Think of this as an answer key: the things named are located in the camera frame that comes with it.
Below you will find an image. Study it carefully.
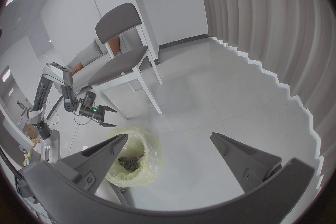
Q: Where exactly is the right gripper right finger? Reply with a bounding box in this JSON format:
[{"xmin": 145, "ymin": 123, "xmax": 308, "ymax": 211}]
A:
[{"xmin": 211, "ymin": 132, "xmax": 283, "ymax": 194}]

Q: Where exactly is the yellow plastic bag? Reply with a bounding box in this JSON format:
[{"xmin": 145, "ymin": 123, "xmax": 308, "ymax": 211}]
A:
[{"xmin": 105, "ymin": 126, "xmax": 165, "ymax": 188}]

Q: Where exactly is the white sofa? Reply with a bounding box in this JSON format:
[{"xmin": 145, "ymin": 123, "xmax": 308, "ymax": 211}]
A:
[{"xmin": 67, "ymin": 35, "xmax": 126, "ymax": 95}]

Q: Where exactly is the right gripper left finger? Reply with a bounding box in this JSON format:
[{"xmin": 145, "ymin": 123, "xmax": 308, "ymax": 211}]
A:
[{"xmin": 55, "ymin": 133, "xmax": 128, "ymax": 196}]

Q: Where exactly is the crumpled black plastic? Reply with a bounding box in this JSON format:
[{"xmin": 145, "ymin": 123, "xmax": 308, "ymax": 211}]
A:
[{"xmin": 118, "ymin": 156, "xmax": 141, "ymax": 170}]

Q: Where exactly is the grey and white chair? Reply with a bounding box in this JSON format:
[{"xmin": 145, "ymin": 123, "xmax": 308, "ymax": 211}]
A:
[{"xmin": 88, "ymin": 3, "xmax": 163, "ymax": 120}]

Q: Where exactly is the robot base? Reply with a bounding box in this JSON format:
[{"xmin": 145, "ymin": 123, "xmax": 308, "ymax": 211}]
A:
[{"xmin": 26, "ymin": 127, "xmax": 62, "ymax": 166}]

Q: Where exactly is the brown cardboard box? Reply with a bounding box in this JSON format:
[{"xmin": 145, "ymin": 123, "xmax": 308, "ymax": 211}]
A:
[{"xmin": 23, "ymin": 123, "xmax": 37, "ymax": 137}]

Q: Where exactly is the white curtain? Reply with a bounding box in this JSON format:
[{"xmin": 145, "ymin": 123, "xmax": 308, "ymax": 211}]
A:
[{"xmin": 190, "ymin": 0, "xmax": 336, "ymax": 181}]

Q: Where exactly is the pale grey cushion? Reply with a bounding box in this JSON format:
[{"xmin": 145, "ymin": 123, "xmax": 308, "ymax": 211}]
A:
[{"xmin": 76, "ymin": 40, "xmax": 104, "ymax": 61}]

